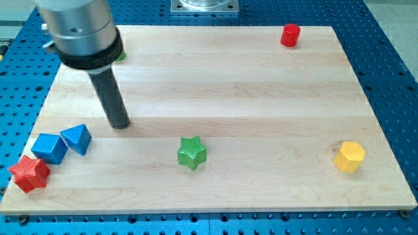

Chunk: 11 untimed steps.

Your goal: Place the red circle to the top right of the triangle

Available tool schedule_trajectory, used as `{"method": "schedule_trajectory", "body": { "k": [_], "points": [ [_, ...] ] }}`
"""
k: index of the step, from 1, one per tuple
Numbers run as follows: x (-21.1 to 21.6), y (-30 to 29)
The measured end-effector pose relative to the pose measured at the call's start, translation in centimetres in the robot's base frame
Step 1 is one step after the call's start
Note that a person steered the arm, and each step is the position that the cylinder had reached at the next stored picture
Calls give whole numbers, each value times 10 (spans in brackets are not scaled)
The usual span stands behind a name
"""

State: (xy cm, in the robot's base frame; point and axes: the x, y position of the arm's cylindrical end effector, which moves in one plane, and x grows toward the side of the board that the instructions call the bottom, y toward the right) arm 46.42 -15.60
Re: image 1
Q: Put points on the blue triangle block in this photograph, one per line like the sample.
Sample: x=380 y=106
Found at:
x=77 y=138

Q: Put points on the green star block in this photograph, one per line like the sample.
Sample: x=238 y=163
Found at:
x=191 y=152

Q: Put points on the green block behind arm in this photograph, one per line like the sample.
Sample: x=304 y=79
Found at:
x=122 y=56

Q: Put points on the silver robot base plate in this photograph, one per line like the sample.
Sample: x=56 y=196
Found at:
x=204 y=6

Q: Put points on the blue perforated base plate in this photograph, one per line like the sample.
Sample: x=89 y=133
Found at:
x=27 y=73

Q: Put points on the red star block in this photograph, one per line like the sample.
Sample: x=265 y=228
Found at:
x=30 y=174

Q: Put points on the yellow hexagon block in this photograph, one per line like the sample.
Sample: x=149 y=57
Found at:
x=349 y=157

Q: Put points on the blue cube block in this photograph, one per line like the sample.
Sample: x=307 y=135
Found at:
x=51 y=148

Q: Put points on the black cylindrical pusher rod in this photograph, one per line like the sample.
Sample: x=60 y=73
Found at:
x=109 y=95

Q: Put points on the red cylinder block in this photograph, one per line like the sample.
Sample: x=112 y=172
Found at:
x=290 y=34

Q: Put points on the wooden board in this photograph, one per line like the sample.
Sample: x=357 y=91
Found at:
x=272 y=120

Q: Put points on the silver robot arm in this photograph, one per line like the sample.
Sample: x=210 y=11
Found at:
x=85 y=38

